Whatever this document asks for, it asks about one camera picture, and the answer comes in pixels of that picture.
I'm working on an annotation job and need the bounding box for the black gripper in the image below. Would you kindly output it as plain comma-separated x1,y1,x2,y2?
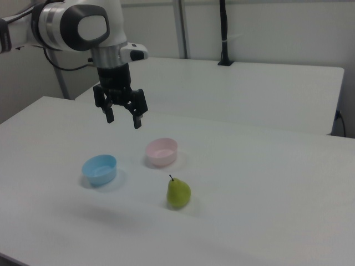
93,63,148,130

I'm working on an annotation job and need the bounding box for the pink plastic bowl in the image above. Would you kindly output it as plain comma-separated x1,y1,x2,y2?
145,137,179,167

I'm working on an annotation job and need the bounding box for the blue plastic bowl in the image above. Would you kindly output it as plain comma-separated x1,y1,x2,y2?
82,154,118,187

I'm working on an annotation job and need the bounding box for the green pear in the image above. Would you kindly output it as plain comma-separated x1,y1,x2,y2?
166,174,192,209

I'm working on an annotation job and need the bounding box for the white side table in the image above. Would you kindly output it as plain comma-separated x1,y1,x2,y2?
74,57,345,136

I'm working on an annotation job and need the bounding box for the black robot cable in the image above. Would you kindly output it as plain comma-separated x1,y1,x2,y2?
0,0,97,71

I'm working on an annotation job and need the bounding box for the black camera stand pole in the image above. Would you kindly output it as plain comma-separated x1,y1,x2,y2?
217,0,234,67

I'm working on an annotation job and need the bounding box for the black wall cable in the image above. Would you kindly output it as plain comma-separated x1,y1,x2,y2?
334,109,348,137

